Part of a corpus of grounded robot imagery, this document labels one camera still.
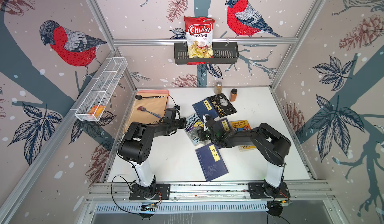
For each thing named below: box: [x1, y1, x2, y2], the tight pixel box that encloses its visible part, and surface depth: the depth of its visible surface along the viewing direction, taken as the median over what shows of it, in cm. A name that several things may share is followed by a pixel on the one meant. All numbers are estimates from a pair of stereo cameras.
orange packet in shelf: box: [87, 105, 106, 119], surface depth 68 cm
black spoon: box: [135, 94, 165, 100], surface depth 116 cm
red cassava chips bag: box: [184, 16, 216, 65], surface depth 85 cm
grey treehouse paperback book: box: [183, 113, 205, 146], surface depth 97 cm
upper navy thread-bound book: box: [192, 98, 219, 123], surface depth 109 cm
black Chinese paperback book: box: [207, 93, 238, 118], surface depth 109 cm
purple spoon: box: [137, 106, 162, 119], surface depth 109 cm
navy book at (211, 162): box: [195, 143, 229, 182], surface depth 83 cm
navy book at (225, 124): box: [218, 117, 232, 133], surface depth 97 cm
